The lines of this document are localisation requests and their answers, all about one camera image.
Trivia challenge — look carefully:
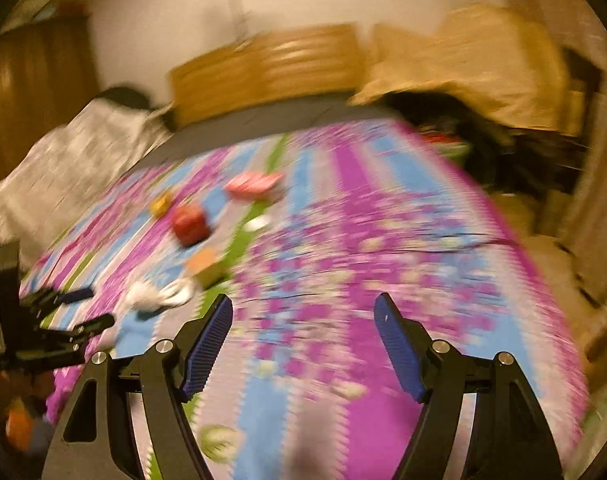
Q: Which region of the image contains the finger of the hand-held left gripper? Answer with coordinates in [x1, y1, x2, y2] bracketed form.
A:
[44, 286, 94, 307]
[58, 313, 115, 344]

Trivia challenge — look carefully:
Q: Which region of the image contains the orange toy block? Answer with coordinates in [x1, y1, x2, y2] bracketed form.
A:
[188, 249, 230, 287]

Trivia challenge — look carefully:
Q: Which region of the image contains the orange cloth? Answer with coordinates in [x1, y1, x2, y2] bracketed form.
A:
[4, 400, 40, 453]

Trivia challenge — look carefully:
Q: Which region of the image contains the dark pile of belongings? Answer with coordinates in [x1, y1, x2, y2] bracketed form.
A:
[383, 92, 585, 197]

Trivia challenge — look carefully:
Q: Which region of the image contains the white cable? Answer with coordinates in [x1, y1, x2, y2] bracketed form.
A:
[125, 280, 198, 312]

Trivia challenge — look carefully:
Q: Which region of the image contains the wooden headboard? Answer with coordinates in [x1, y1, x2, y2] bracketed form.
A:
[168, 22, 365, 129]

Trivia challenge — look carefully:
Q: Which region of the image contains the tan cover cloth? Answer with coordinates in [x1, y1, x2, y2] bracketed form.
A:
[351, 4, 572, 132]

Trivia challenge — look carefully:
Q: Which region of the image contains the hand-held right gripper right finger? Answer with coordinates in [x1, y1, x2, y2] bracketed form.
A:
[373, 292, 567, 480]

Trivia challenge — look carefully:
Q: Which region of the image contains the grey mattress sheet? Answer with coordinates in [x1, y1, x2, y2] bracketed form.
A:
[134, 97, 400, 171]

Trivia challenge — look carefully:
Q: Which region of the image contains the pink tissue box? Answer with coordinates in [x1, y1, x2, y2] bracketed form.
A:
[224, 170, 285, 204]

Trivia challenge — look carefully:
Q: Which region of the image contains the striped floral bedsheet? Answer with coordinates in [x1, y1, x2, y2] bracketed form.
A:
[21, 120, 590, 480]

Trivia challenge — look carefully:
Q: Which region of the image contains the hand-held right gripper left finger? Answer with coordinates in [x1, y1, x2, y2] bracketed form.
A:
[42, 294, 234, 480]

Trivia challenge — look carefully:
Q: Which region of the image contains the wooden wardrobe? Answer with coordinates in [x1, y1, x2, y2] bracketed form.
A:
[0, 15, 100, 196]

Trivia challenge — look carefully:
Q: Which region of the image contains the red package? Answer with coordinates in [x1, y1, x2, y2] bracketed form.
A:
[422, 132, 465, 150]

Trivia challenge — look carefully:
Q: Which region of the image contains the small yellow toy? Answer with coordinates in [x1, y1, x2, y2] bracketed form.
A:
[150, 194, 175, 219]

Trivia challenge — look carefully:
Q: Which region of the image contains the white satin cover cloth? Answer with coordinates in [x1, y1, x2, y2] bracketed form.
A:
[0, 97, 175, 261]

